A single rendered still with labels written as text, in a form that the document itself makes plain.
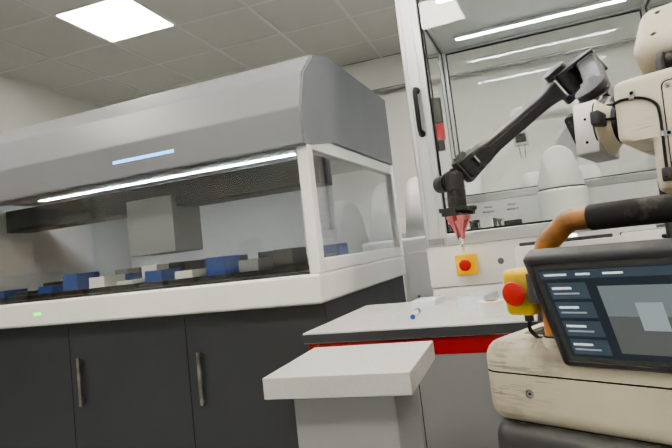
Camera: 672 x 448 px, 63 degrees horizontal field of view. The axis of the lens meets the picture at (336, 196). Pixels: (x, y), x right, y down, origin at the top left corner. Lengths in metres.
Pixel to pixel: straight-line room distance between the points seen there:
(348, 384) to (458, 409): 0.54
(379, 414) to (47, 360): 1.98
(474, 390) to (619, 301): 0.79
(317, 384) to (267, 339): 1.09
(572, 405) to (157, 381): 1.83
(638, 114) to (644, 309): 0.50
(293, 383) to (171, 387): 1.37
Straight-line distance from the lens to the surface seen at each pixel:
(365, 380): 1.02
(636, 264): 0.73
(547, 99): 1.77
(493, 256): 2.03
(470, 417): 1.52
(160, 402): 2.45
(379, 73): 5.61
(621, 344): 0.81
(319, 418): 1.11
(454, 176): 1.73
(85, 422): 2.73
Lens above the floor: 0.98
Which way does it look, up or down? 5 degrees up
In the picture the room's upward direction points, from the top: 7 degrees counter-clockwise
